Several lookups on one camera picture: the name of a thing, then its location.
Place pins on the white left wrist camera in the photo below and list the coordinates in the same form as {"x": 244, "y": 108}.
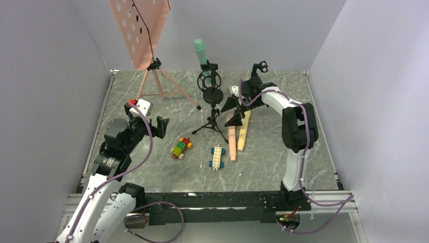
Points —
{"x": 140, "y": 106}

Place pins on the pink microphone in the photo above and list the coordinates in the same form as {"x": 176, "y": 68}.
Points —
{"x": 232, "y": 143}

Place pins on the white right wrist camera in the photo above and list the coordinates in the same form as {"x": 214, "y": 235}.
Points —
{"x": 233, "y": 91}

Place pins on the black shock-mount tripod stand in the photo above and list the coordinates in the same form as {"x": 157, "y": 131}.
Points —
{"x": 212, "y": 120}

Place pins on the pink music stand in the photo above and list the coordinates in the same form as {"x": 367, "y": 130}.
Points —
{"x": 141, "y": 24}

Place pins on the black round-base mic stand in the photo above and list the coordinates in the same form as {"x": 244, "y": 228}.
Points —
{"x": 213, "y": 94}

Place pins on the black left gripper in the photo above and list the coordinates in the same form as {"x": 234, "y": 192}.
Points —
{"x": 147, "y": 126}

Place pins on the red green brick car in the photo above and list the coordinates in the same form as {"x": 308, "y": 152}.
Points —
{"x": 178, "y": 152}

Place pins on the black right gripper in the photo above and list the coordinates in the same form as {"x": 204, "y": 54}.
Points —
{"x": 241, "y": 102}

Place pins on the front aluminium rail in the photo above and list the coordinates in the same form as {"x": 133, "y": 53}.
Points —
{"x": 321, "y": 201}

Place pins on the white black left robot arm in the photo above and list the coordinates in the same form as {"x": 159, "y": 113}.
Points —
{"x": 106, "y": 203}

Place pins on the white blue brick car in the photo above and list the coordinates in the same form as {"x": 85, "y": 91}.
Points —
{"x": 216, "y": 162}

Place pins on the aluminium table edge rail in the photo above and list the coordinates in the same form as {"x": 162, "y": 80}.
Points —
{"x": 99, "y": 120}

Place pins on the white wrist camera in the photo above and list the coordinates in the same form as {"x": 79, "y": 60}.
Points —
{"x": 233, "y": 91}
{"x": 140, "y": 106}

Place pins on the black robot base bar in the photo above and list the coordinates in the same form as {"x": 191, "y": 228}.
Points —
{"x": 163, "y": 212}

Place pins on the yellow cream microphone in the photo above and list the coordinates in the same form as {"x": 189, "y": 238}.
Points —
{"x": 243, "y": 131}

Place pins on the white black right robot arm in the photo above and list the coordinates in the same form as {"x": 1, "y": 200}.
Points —
{"x": 299, "y": 129}

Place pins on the teal green microphone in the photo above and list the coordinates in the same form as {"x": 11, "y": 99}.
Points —
{"x": 202, "y": 57}

